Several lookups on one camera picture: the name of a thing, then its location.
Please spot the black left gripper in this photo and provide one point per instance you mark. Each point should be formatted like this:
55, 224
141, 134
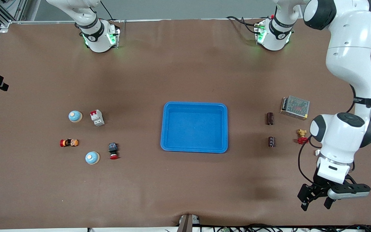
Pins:
318, 185

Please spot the short brown capacitor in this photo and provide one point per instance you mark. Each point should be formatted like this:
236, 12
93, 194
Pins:
271, 141

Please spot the light blue call bell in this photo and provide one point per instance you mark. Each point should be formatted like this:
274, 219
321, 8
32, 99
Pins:
92, 158
75, 116

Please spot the tall brown capacitor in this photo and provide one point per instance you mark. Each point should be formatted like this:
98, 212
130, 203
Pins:
270, 118

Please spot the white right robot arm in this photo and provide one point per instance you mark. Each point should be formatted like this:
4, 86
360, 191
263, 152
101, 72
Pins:
97, 37

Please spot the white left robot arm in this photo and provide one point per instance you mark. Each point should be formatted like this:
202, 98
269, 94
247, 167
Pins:
349, 48

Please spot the brass valve red handwheel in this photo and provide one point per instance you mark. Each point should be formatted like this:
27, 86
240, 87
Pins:
302, 140

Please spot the metal mesh power supply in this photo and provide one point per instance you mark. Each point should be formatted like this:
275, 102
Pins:
296, 107

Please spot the white red circuit breaker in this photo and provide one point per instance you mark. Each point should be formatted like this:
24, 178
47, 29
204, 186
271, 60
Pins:
97, 118

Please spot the red mushroom pushbutton black body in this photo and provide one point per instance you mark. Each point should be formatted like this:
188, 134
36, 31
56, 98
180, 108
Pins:
113, 148

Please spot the grey metal clamp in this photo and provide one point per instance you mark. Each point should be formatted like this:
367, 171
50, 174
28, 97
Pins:
188, 222

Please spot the blue plastic tray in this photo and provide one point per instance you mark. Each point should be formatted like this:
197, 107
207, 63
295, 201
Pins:
195, 129

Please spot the brown table mat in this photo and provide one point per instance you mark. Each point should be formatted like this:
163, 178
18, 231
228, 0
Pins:
185, 64

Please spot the white curved plastic bracket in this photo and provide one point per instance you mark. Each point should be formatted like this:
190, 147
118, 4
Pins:
317, 153

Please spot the orange yellow emergency stop switch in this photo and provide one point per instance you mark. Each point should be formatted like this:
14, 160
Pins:
69, 142

